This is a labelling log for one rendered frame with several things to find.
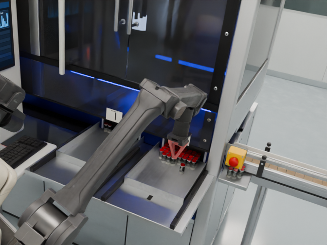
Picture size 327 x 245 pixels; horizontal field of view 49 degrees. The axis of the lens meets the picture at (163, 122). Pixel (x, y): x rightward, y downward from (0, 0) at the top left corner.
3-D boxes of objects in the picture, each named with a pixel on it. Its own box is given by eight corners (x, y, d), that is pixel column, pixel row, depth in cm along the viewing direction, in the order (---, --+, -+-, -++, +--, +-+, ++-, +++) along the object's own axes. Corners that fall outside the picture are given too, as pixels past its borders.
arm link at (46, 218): (7, 242, 69) (27, 260, 68) (44, 198, 72) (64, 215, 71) (24, 244, 77) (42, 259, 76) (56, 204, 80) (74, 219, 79)
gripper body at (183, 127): (191, 137, 136) (195, 119, 133) (183, 145, 126) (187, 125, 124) (175, 132, 138) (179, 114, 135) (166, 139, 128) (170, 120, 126)
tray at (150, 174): (158, 147, 176) (158, 141, 175) (208, 164, 168) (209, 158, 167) (123, 183, 148) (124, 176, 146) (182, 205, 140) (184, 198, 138)
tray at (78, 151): (98, 127, 187) (99, 121, 185) (143, 142, 179) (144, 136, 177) (56, 157, 158) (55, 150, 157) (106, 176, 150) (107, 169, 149)
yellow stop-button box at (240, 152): (228, 157, 161) (231, 143, 158) (244, 162, 159) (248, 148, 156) (224, 165, 155) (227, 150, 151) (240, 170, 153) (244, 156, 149)
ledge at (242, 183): (225, 166, 172) (226, 163, 171) (252, 175, 168) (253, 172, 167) (217, 181, 160) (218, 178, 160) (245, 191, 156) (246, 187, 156)
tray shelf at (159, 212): (90, 128, 189) (90, 124, 188) (218, 171, 168) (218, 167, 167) (24, 172, 149) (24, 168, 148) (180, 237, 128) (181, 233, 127)
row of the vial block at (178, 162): (159, 156, 169) (160, 148, 167) (195, 168, 164) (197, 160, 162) (157, 158, 167) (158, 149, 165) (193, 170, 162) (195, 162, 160)
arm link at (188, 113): (176, 103, 126) (191, 107, 125) (183, 100, 133) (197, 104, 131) (172, 121, 128) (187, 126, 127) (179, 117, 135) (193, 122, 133)
